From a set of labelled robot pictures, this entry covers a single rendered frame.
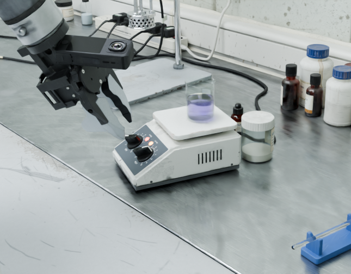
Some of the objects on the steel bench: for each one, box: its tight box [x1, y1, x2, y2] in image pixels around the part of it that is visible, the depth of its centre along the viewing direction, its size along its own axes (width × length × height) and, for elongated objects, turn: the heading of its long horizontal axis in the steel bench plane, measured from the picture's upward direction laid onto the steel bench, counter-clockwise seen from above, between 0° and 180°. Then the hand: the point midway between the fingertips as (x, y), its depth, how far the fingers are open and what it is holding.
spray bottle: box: [80, 0, 93, 25], centre depth 207 cm, size 4×4×11 cm
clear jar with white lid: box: [241, 111, 275, 163], centre depth 115 cm, size 6×6×8 cm
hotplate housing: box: [113, 120, 241, 191], centre depth 113 cm, size 22×13×8 cm, turn 115°
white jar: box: [54, 0, 74, 21], centre depth 214 cm, size 6×6×6 cm
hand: (127, 123), depth 103 cm, fingers open, 3 cm apart
